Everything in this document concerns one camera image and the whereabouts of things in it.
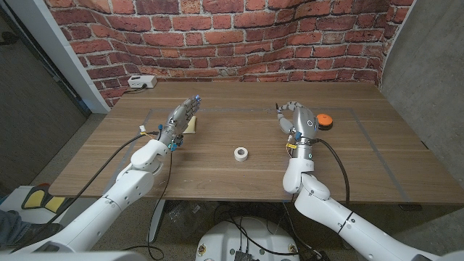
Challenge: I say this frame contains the yellow and black foot pedal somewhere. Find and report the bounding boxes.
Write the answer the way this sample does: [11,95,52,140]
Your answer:
[20,183,67,215]

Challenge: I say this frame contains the printed red brick backdrop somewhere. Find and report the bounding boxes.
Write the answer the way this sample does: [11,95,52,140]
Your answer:
[43,0,416,109]

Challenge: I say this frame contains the person's leg in jeans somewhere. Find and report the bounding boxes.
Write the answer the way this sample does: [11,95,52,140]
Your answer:
[0,209,65,252]

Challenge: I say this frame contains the white robot torso base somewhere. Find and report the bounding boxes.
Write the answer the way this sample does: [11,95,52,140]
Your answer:
[195,215,302,261]

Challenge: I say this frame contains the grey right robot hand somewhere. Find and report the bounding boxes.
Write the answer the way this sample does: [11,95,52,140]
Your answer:
[275,101,320,161]

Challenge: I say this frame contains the pale yellow sponge block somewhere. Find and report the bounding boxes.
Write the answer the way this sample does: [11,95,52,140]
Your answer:
[182,115,198,135]

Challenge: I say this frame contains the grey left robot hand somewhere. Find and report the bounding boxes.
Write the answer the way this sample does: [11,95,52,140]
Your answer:
[157,94,202,152]

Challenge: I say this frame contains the thin black left wrist cable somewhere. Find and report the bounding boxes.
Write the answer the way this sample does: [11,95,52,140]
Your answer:
[146,150,174,261]

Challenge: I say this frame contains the black jar with orange lid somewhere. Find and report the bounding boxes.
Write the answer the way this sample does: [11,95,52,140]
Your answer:
[315,112,334,132]

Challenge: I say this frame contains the white tape roll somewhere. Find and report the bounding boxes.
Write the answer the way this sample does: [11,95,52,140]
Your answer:
[233,146,250,162]

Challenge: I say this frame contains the white door frame post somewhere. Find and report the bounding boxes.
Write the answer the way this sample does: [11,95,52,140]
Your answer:
[6,0,111,115]

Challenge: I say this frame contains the white table leg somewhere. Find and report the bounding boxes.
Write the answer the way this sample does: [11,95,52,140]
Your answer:
[146,199,167,244]

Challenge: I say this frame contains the white power strip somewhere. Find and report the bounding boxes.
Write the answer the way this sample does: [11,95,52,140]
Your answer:
[127,74,159,90]

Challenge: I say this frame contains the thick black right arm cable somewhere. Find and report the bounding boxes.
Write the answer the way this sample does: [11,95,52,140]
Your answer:
[314,138,351,207]

